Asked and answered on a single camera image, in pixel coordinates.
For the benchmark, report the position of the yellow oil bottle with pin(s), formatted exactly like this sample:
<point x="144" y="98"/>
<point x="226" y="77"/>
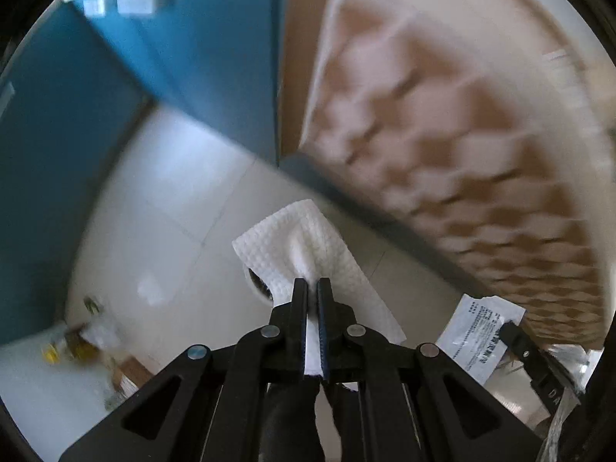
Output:
<point x="65" y="346"/>

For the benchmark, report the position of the wooden cabinet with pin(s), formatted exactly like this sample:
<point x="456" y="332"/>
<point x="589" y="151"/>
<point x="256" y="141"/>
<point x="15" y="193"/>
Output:
<point x="301" y="57"/>

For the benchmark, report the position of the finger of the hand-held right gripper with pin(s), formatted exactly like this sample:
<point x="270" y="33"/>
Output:
<point x="517" y="338"/>

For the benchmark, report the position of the person's legs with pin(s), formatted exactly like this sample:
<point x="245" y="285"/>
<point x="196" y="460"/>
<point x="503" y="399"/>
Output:
<point x="288" y="423"/>

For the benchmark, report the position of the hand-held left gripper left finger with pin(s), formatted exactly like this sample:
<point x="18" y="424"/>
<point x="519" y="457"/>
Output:
<point x="301" y="298"/>

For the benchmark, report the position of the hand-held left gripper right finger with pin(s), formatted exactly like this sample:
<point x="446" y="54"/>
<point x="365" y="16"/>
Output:
<point x="326" y="298"/>

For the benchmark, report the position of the blue cabinet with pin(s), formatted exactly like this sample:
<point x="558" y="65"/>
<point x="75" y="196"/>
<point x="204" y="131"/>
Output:
<point x="192" y="57"/>

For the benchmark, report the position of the checkered tablecloth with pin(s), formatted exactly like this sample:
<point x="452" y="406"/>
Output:
<point x="433" y="130"/>

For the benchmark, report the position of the printed white paper sheet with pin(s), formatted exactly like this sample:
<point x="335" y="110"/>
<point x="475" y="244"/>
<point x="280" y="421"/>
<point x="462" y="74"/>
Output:
<point x="471" y="337"/>

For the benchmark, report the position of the cardboard box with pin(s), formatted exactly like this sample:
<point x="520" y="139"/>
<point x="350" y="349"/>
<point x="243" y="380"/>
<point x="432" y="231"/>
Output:
<point x="131" y="375"/>

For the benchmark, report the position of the white paper towel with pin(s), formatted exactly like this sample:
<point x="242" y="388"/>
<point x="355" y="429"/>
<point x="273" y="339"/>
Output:
<point x="298" y="236"/>

